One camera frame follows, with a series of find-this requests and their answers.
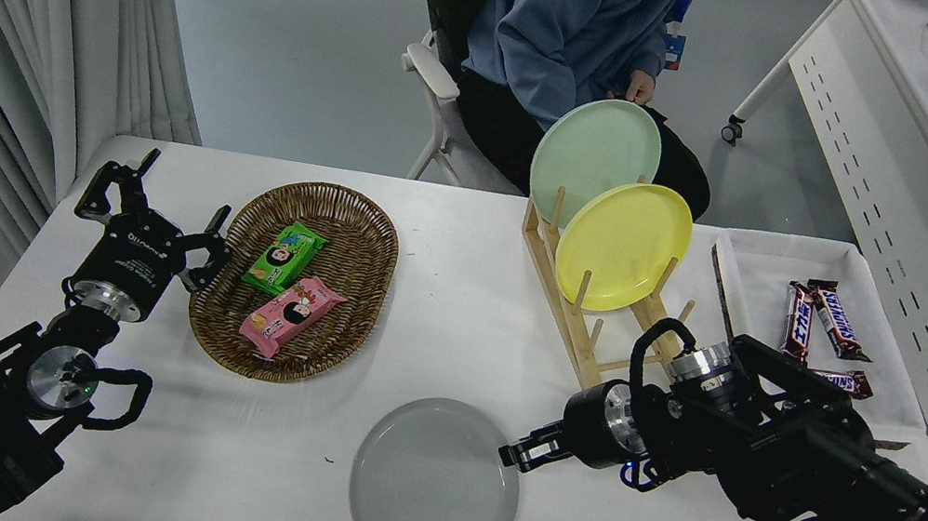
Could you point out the Snickers bar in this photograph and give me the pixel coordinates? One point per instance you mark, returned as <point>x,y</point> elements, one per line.
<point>798,321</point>
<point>844,383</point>
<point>840,322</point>

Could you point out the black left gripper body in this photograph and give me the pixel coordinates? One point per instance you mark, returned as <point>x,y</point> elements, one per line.
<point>130,256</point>

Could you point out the person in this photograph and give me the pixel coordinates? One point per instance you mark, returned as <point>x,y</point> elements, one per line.
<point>560,22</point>

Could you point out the yellow plate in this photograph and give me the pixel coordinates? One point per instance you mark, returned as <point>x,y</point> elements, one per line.
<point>621,249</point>

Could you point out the green snack pack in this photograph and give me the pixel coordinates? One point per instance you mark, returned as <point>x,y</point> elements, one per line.
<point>285,259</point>

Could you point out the brown oval wicker basket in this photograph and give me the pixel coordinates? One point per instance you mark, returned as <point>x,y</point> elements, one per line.
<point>348,279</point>

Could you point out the wooden plate rack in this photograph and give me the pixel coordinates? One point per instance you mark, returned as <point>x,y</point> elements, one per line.
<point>578,336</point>

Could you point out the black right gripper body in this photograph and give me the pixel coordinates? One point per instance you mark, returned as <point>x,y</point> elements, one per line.
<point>586,422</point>

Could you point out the pale green plate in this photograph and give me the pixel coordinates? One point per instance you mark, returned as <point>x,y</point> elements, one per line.
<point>585,154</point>

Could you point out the white chair with dark back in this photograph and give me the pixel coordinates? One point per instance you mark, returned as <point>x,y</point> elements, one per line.
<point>434,72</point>

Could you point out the person's right hand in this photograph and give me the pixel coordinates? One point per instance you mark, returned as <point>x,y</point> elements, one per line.
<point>637,89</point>

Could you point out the white tray with dark base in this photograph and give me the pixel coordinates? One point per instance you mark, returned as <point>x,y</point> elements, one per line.
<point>762,282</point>

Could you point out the pink snack pack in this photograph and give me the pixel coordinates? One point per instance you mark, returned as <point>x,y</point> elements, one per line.
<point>290,316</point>

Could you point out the grey plate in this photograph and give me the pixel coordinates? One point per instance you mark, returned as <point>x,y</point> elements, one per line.
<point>435,491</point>

